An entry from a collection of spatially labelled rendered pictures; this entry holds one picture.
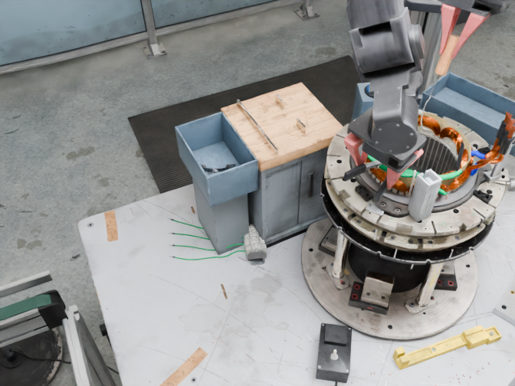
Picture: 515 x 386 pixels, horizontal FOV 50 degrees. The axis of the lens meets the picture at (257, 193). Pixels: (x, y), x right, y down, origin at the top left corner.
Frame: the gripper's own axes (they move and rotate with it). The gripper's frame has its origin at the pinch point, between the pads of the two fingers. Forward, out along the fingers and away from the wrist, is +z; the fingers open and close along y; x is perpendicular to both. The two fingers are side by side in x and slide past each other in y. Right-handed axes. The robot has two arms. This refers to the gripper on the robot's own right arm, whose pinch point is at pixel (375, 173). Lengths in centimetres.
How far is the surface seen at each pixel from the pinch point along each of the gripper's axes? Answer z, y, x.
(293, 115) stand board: 12.1, -27.1, 11.4
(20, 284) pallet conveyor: 40, -53, -48
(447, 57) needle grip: -15.7, 0.0, 13.3
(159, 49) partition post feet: 127, -201, 98
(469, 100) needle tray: 15.6, -4.7, 46.1
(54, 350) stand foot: 119, -80, -47
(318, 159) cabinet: 17.9, -18.3, 9.8
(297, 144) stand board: 11.7, -20.6, 5.2
